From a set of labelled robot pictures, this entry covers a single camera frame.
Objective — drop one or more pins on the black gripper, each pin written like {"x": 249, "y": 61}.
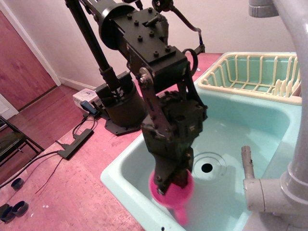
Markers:
{"x": 173, "y": 159}

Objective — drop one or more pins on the pink plastic cup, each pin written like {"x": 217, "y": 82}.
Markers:
{"x": 175, "y": 198}

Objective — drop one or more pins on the black USB hub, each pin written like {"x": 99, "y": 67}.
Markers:
{"x": 71, "y": 149}

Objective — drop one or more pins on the light green sink basin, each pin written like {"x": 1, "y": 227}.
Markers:
{"x": 218, "y": 203}

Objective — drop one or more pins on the blue adapter plug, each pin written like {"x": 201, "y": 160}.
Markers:
{"x": 89, "y": 108}

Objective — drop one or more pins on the white cardboard box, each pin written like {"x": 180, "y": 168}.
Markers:
{"x": 85, "y": 95}

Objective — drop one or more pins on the cream dish drying rack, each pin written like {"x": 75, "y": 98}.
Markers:
{"x": 265, "y": 75}

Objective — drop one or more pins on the black metal chair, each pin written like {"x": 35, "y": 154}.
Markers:
{"x": 14, "y": 141}

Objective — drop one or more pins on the red wooden door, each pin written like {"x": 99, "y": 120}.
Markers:
{"x": 23, "y": 79}

